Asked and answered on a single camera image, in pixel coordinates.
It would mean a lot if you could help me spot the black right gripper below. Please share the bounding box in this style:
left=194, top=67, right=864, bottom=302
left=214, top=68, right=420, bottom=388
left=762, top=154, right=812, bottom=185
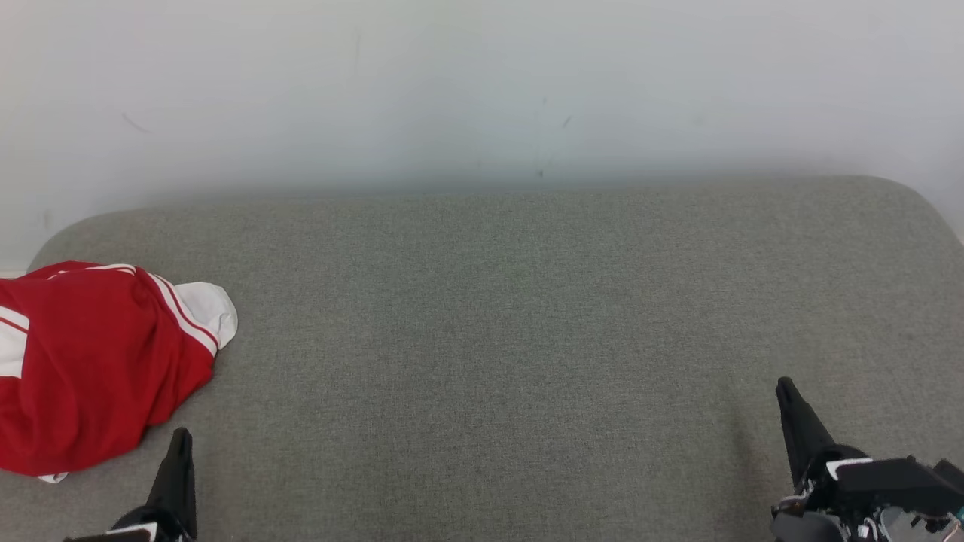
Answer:
left=772, top=376, right=964, bottom=517

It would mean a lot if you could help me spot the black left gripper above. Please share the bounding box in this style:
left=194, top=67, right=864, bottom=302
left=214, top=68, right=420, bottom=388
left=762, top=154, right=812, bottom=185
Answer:
left=64, top=428, right=199, bottom=542

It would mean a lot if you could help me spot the red white Bulls jersey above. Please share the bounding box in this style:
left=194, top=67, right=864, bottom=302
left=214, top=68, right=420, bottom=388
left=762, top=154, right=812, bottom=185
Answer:
left=0, top=261, right=239, bottom=483

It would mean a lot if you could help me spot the grey fabric sofa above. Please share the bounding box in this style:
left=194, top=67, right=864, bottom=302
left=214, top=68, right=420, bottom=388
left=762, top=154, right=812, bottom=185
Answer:
left=0, top=175, right=964, bottom=542

